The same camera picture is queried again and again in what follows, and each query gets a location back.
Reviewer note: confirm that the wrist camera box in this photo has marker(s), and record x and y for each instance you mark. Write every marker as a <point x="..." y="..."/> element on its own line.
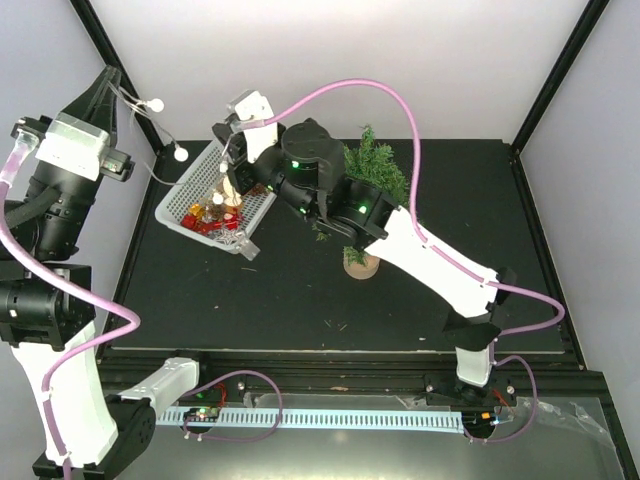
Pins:
<point x="249" y="114"/>
<point x="74" y="146"/>

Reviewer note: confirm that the gold gift box ornament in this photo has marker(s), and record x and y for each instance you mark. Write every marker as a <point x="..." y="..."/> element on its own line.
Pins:
<point x="197" y="211"/>

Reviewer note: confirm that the small green christmas tree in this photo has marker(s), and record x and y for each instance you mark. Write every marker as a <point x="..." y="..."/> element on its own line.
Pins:
<point x="372" y="162"/>

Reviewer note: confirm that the white plastic basket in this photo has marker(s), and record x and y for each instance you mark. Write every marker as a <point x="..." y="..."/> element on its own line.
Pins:
<point x="202" y="183"/>

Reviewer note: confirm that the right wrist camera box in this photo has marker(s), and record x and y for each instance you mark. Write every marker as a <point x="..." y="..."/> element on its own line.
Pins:
<point x="249" y="114"/>

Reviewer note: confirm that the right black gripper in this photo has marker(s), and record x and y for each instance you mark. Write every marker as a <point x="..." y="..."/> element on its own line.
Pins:
<point x="237" y="148"/>

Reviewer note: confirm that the red gift box ornament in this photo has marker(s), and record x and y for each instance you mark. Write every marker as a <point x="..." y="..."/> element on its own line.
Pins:
<point x="195" y="224"/>

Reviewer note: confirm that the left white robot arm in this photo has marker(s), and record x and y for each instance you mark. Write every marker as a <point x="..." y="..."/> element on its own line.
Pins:
<point x="50" y="317"/>

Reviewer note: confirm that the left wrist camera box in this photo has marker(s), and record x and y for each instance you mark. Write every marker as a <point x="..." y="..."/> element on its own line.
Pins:
<point x="74" y="146"/>

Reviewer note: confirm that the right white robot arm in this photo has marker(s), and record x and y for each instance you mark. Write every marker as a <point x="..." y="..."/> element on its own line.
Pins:
<point x="304" y="166"/>

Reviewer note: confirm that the small circuit board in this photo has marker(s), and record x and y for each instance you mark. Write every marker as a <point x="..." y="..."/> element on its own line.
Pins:
<point x="201" y="414"/>

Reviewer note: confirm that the light blue cable duct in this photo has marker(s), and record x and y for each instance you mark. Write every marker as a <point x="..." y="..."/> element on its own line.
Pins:
<point x="323" y="419"/>

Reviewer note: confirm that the silver star ornament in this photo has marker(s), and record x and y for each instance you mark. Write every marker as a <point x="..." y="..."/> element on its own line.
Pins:
<point x="227" y="237"/>

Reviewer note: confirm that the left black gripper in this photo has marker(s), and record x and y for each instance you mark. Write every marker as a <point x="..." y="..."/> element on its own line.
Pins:
<point x="97" y="106"/>

